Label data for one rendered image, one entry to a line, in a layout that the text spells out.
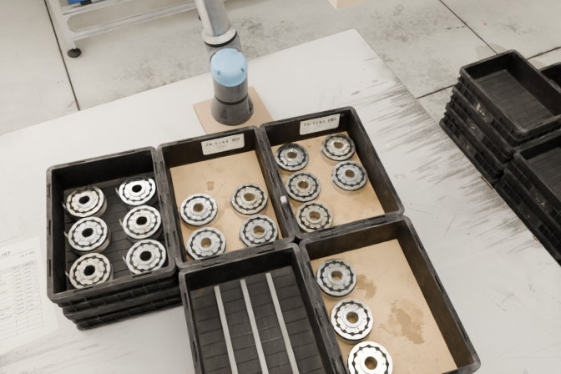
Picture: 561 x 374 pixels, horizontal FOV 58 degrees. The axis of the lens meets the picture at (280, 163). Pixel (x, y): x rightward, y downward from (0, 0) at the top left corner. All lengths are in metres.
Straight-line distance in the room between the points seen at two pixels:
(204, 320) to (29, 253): 0.61
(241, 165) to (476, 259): 0.75
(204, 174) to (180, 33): 1.91
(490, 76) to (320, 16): 1.35
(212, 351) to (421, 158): 0.94
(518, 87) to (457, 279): 1.15
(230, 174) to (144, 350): 0.53
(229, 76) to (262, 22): 1.76
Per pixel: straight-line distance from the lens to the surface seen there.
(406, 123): 1.87
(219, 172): 1.53
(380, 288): 1.36
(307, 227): 1.39
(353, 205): 1.47
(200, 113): 1.82
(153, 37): 3.34
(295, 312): 1.32
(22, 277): 1.65
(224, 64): 1.66
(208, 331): 1.31
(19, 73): 3.35
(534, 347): 1.58
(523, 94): 2.46
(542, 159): 2.39
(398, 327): 1.34
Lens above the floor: 2.06
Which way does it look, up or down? 53 degrees down
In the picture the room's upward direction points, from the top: 1 degrees clockwise
